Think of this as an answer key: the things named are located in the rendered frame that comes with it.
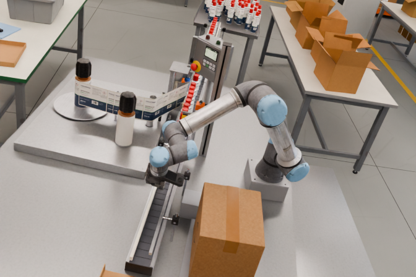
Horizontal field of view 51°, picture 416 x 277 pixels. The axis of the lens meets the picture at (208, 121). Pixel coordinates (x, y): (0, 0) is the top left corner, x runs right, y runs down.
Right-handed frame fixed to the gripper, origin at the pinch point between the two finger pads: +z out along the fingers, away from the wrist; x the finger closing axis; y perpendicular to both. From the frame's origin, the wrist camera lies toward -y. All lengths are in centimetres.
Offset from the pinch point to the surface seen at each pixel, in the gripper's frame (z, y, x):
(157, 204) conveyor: 3.4, 0.8, 8.2
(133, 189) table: 13.6, 14.8, 0.4
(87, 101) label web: 27, 56, -48
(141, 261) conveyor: -13.1, 0.0, 36.5
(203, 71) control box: -7, -6, -61
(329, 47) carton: 100, -100, -187
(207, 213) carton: -29.2, -20.9, 16.6
